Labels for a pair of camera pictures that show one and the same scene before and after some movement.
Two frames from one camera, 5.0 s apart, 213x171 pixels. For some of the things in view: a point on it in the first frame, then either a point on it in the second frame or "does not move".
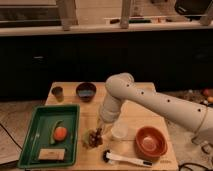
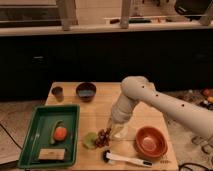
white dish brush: x=109 y=158 does not move
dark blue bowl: x=86 y=91 does not move
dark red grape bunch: x=95 y=137 to x=103 y=138
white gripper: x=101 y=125 to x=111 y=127
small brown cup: x=58 y=92 does not move
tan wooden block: x=51 y=154 does not move
